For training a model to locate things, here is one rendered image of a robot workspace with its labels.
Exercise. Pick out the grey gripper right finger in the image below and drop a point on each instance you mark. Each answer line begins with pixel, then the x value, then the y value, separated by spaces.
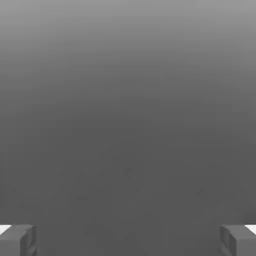
pixel 240 241

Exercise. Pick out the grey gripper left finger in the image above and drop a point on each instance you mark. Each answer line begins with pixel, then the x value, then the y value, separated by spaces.
pixel 16 241

